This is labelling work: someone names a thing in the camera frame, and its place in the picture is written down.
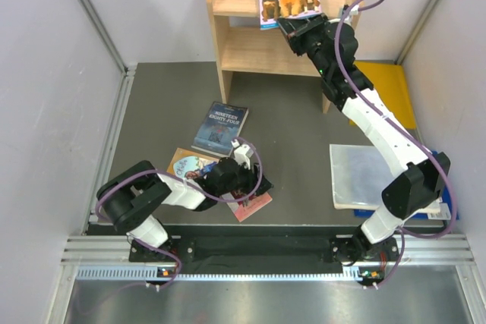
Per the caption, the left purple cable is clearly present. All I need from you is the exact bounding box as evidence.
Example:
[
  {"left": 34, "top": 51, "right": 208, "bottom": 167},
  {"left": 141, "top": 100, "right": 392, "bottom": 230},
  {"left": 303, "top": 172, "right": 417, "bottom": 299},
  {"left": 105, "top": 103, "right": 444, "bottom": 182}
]
[{"left": 93, "top": 137, "right": 264, "bottom": 294}]

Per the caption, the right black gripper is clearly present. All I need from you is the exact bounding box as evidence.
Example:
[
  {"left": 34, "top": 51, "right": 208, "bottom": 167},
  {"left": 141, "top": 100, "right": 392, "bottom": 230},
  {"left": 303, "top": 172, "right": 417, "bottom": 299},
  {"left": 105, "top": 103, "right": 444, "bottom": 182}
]
[{"left": 275, "top": 14, "right": 330, "bottom": 78}]

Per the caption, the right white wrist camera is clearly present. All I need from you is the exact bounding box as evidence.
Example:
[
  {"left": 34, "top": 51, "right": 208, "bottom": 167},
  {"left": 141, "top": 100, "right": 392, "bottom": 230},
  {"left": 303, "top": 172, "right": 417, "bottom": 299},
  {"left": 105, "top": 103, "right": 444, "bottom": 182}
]
[{"left": 339, "top": 5, "right": 359, "bottom": 23}]

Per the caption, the aluminium front rail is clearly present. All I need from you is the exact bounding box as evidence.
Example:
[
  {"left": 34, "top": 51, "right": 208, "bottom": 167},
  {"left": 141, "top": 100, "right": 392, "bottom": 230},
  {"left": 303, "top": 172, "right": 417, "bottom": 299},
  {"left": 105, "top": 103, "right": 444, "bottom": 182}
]
[{"left": 61, "top": 234, "right": 475, "bottom": 282}]

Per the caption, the red castle picture book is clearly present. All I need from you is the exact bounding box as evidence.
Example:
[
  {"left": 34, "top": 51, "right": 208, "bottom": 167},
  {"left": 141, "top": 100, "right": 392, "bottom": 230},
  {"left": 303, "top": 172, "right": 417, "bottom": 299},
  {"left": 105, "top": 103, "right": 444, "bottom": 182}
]
[{"left": 227, "top": 193, "right": 273, "bottom": 222}]

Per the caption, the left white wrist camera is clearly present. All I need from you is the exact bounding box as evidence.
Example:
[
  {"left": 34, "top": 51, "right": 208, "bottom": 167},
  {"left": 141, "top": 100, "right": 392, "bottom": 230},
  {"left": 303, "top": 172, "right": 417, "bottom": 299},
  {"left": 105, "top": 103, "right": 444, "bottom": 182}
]
[{"left": 231, "top": 138, "right": 254, "bottom": 169}]

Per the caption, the clear plastic file folder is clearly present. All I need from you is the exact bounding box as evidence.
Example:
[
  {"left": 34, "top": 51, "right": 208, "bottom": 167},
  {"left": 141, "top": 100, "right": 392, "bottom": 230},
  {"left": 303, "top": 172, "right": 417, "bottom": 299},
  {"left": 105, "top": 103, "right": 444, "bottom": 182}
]
[{"left": 329, "top": 143, "right": 441, "bottom": 211}]

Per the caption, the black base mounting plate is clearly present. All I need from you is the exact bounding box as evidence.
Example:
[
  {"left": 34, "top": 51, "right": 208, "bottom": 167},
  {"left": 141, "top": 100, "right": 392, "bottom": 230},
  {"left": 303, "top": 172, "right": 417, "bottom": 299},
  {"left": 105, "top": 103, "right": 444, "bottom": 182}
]
[{"left": 128, "top": 235, "right": 399, "bottom": 274}]

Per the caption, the orange Othello picture book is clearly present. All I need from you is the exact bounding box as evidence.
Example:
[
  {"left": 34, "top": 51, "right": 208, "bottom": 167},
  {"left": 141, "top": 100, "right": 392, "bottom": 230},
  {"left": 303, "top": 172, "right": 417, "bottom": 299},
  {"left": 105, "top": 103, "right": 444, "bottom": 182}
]
[{"left": 167, "top": 148, "right": 219, "bottom": 180}]

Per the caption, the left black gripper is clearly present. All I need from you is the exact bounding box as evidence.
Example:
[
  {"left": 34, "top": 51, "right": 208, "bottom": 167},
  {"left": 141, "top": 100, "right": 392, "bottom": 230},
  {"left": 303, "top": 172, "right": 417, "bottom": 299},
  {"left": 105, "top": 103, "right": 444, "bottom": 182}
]
[{"left": 218, "top": 158, "right": 273, "bottom": 197}]

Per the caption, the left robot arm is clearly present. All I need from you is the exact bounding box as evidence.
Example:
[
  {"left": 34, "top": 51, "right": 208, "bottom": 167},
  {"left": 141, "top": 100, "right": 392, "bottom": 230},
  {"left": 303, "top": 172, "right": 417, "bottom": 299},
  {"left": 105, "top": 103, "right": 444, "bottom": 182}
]
[{"left": 95, "top": 157, "right": 273, "bottom": 261}]

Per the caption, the dark Nineteen Eighty-Four book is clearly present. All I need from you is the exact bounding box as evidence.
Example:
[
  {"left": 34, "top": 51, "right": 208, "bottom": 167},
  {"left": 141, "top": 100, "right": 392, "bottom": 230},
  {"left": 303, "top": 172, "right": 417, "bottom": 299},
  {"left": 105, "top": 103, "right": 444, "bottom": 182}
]
[{"left": 191, "top": 102, "right": 248, "bottom": 157}]

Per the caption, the blue file folder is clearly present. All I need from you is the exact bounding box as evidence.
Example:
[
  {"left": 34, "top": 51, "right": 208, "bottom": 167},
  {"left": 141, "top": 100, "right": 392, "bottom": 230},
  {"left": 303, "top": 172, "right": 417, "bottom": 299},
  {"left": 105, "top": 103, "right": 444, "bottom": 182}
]
[{"left": 349, "top": 146, "right": 452, "bottom": 220}]

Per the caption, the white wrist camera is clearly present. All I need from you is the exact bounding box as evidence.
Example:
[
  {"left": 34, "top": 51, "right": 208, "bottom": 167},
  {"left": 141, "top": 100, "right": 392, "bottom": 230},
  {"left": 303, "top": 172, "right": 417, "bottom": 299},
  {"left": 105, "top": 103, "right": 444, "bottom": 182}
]
[
  {"left": 231, "top": 138, "right": 254, "bottom": 169},
  {"left": 339, "top": 5, "right": 359, "bottom": 23}
]

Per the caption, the yellow file folder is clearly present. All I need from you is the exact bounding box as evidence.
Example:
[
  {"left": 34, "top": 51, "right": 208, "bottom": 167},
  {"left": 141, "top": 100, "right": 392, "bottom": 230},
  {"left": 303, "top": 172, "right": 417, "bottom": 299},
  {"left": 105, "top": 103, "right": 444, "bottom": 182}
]
[{"left": 355, "top": 61, "right": 416, "bottom": 130}]

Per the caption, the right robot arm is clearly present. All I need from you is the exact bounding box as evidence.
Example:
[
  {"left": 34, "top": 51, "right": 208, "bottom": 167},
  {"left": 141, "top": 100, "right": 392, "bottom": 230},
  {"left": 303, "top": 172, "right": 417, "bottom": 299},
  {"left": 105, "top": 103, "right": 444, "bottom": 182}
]
[{"left": 277, "top": 14, "right": 450, "bottom": 261}]

